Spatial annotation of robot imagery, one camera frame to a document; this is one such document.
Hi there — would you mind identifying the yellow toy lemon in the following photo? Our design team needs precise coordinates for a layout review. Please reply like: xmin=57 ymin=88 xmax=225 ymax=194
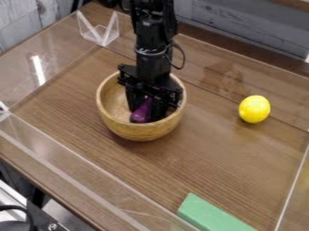
xmin=238 ymin=95 xmax=272 ymax=124

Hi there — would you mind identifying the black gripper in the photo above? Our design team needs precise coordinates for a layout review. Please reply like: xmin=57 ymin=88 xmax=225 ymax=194
xmin=118 ymin=48 xmax=184 ymax=121

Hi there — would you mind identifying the clear acrylic enclosure wall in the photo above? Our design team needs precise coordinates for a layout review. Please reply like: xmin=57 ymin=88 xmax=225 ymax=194
xmin=0 ymin=16 xmax=309 ymax=231

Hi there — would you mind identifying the brown wooden bowl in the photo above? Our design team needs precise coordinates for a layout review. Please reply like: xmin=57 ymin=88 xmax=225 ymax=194
xmin=95 ymin=71 xmax=188 ymax=142

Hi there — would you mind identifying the black metal stand base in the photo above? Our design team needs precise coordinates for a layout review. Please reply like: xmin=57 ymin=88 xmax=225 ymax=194
xmin=27 ymin=201 xmax=70 ymax=231

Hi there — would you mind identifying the black cable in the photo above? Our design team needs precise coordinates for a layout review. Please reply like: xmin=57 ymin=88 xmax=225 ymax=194
xmin=0 ymin=203 xmax=43 ymax=231

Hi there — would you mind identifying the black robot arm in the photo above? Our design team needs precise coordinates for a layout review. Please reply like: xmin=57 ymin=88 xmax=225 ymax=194
xmin=118 ymin=0 xmax=185 ymax=124

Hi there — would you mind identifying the purple toy eggplant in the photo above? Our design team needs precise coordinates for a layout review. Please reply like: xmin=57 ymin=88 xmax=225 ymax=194
xmin=130 ymin=97 xmax=154 ymax=124

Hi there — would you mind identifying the green foam block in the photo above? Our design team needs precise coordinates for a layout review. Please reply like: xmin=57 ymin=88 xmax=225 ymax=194
xmin=178 ymin=193 xmax=257 ymax=231

